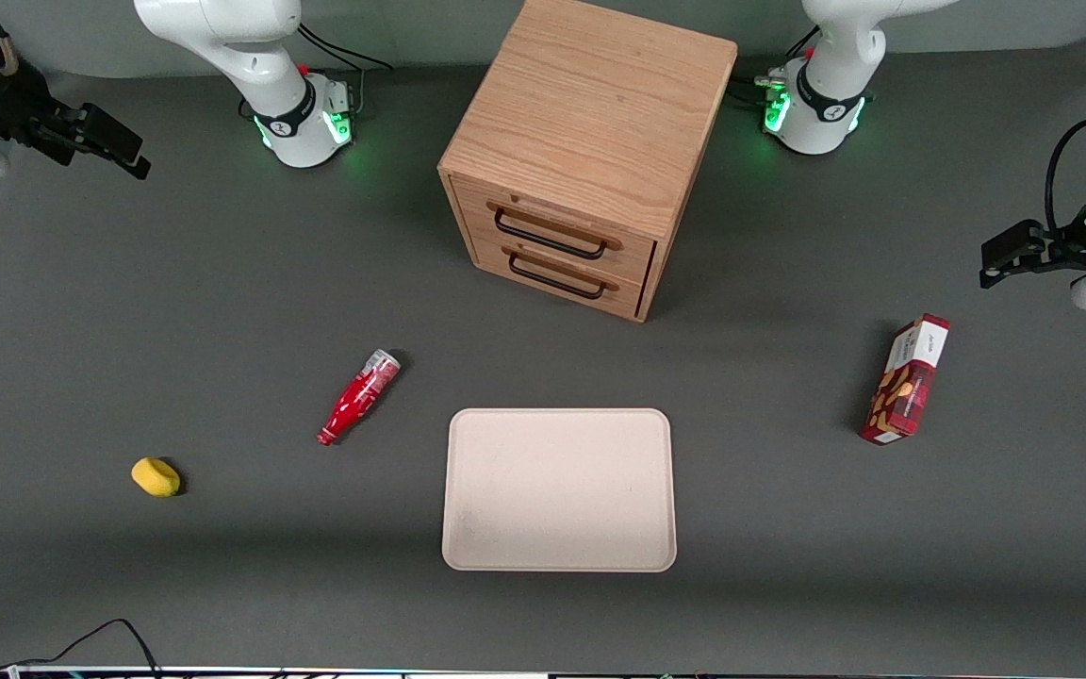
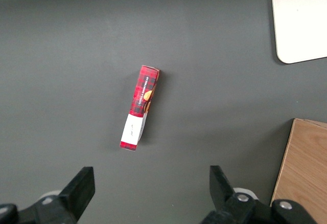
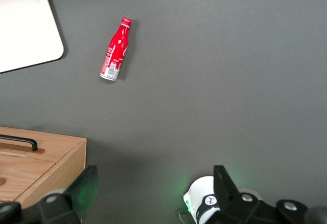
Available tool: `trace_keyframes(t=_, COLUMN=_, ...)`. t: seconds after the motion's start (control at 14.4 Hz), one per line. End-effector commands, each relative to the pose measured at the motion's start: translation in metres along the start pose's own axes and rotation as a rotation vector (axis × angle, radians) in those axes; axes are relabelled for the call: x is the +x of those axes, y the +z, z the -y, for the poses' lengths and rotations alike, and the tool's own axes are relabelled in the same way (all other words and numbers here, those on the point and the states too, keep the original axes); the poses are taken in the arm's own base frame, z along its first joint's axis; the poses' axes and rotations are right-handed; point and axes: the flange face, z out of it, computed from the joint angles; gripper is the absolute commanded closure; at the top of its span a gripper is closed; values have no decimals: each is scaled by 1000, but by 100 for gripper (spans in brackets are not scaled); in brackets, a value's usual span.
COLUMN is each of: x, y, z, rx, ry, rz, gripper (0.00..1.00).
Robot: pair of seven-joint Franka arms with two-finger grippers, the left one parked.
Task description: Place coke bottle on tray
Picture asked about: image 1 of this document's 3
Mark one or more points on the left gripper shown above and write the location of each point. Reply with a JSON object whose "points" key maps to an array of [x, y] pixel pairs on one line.
{"points": [[1059, 247]]}

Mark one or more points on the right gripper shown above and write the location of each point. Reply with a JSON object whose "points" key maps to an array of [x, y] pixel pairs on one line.
{"points": [[17, 108]]}

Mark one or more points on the red ketchup bottle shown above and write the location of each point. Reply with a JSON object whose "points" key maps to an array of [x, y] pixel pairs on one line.
{"points": [[359, 396]]}

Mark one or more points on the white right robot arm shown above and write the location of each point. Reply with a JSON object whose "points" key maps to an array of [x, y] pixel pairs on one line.
{"points": [[251, 47]]}

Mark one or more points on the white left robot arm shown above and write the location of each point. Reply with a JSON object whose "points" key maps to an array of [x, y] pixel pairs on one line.
{"points": [[835, 57]]}

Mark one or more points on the beige plastic tray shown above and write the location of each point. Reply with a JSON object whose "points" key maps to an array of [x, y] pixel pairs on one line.
{"points": [[562, 490]]}

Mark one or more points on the red cookie box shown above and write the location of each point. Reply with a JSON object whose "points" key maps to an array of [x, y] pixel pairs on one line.
{"points": [[906, 387]]}

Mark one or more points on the yellow lemon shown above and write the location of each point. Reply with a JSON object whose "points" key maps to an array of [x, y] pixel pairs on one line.
{"points": [[155, 477]]}

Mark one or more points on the wooden drawer cabinet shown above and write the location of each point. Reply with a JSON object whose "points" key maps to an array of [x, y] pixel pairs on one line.
{"points": [[590, 104]]}

